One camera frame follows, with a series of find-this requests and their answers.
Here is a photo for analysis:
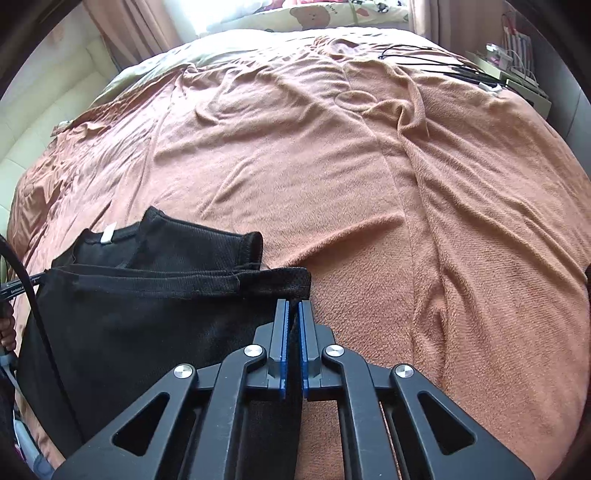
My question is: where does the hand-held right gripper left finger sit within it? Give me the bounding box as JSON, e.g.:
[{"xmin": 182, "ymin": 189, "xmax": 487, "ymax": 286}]
[{"xmin": 51, "ymin": 299, "xmax": 301, "ymax": 480}]

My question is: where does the black mesh t-shirt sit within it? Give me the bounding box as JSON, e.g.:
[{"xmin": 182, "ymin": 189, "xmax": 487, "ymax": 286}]
[{"xmin": 16, "ymin": 206, "xmax": 311, "ymax": 457}]

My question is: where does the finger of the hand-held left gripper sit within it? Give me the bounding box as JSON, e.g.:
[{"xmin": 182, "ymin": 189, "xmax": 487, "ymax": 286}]
[{"xmin": 0, "ymin": 271, "xmax": 49, "ymax": 301}]

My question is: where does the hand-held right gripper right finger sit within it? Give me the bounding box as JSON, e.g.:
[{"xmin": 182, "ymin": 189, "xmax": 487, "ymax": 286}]
[{"xmin": 299, "ymin": 300, "xmax": 537, "ymax": 480}]

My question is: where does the cream padded headboard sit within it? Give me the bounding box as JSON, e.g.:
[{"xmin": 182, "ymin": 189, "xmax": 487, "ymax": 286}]
[{"xmin": 0, "ymin": 37, "xmax": 118, "ymax": 185}]

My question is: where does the brown fleece blanket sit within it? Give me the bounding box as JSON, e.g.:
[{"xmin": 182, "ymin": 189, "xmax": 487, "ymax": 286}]
[{"xmin": 7, "ymin": 28, "xmax": 591, "ymax": 462}]

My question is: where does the pale green bed sheet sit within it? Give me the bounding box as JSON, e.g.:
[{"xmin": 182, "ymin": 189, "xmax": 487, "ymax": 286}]
[{"xmin": 99, "ymin": 34, "xmax": 259, "ymax": 108}]

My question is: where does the person's left hand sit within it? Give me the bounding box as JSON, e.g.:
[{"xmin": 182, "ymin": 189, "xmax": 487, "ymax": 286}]
[{"xmin": 0, "ymin": 316, "xmax": 17, "ymax": 352}]

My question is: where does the beige storage box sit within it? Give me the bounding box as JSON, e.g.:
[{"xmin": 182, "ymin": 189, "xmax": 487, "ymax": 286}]
[{"xmin": 466, "ymin": 41, "xmax": 552, "ymax": 118}]

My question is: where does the pink curtain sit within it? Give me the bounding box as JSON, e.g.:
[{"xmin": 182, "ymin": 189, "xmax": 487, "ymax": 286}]
[
  {"xmin": 409, "ymin": 0, "xmax": 462, "ymax": 44},
  {"xmin": 88, "ymin": 0, "xmax": 199, "ymax": 72}
]

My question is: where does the black charger cable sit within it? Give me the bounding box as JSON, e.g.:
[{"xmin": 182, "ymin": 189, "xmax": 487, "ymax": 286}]
[{"xmin": 441, "ymin": 65, "xmax": 504, "ymax": 93}]

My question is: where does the thin black cable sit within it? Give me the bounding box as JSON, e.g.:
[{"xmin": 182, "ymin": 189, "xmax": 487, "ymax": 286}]
[{"xmin": 379, "ymin": 44, "xmax": 467, "ymax": 63}]

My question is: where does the bear print pillow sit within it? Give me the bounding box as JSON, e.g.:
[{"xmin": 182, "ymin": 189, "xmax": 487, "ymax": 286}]
[{"xmin": 231, "ymin": 0, "xmax": 411, "ymax": 34}]

